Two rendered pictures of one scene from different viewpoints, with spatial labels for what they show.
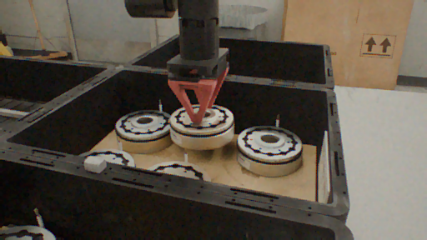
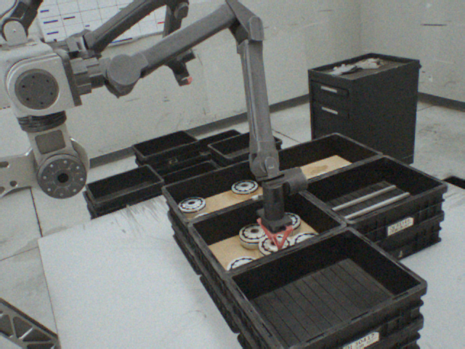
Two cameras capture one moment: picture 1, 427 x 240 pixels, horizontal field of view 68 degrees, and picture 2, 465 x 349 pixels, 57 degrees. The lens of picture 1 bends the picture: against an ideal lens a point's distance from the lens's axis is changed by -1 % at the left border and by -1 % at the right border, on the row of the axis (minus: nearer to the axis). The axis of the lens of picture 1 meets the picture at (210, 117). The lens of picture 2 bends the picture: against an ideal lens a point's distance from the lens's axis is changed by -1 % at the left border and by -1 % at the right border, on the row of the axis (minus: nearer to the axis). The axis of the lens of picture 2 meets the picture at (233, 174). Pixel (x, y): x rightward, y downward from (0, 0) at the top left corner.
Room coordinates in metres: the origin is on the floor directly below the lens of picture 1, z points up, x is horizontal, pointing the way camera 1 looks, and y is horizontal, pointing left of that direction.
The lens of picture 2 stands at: (1.22, -0.70, 1.66)
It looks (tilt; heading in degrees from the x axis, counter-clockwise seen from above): 26 degrees down; 142
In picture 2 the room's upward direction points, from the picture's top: 8 degrees counter-clockwise
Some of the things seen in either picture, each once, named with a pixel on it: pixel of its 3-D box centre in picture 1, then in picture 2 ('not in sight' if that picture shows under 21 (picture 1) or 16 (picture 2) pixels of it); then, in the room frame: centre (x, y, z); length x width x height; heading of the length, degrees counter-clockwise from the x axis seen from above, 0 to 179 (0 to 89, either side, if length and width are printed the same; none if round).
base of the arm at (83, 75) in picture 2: not in sight; (83, 75); (0.18, -0.31, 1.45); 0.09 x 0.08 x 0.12; 167
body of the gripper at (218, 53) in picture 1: (199, 42); (273, 209); (0.46, 0.02, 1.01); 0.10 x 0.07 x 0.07; 163
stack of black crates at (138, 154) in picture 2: not in sight; (171, 172); (-1.24, 0.66, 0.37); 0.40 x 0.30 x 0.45; 77
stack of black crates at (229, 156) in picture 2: not in sight; (248, 174); (-0.76, 0.96, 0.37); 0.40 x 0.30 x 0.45; 77
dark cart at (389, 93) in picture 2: not in sight; (362, 126); (-0.49, 1.87, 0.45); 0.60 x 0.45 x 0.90; 77
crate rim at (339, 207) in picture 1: (189, 119); (264, 227); (0.39, 0.03, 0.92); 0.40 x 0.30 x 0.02; 73
